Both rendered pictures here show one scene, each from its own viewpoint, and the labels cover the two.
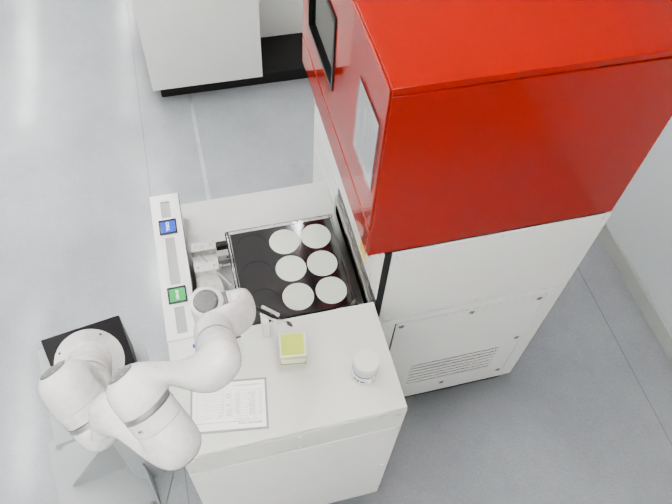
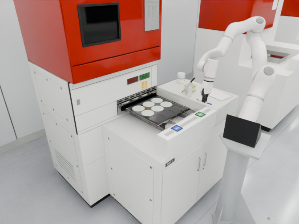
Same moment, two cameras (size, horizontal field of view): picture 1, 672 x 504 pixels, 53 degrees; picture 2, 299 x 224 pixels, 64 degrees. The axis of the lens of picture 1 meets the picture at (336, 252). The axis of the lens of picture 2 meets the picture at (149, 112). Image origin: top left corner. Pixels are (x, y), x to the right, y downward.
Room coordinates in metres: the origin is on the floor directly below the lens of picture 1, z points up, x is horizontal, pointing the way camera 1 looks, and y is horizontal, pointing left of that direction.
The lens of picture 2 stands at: (1.98, 1.62, 1.78)
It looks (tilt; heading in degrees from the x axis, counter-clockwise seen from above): 28 degrees down; 243
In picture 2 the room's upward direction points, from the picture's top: straight up
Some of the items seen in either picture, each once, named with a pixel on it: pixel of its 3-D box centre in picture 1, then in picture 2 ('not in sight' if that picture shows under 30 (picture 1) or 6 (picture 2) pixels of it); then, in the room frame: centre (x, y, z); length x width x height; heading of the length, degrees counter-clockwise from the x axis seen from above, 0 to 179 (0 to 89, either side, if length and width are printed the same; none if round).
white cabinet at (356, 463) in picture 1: (269, 361); (171, 158); (1.05, 0.22, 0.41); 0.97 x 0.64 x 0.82; 18
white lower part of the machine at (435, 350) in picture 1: (415, 269); (102, 139); (1.52, -0.34, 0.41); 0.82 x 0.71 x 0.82; 18
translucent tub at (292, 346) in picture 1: (292, 349); (189, 88); (0.83, 0.10, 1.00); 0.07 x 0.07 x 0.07; 10
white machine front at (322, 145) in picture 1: (345, 188); (120, 93); (1.42, -0.01, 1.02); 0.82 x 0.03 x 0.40; 18
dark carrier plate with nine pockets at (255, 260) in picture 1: (291, 268); (157, 108); (1.16, 0.14, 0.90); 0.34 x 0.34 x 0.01; 18
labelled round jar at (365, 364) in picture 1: (365, 367); (180, 78); (0.78, -0.11, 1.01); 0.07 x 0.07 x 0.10
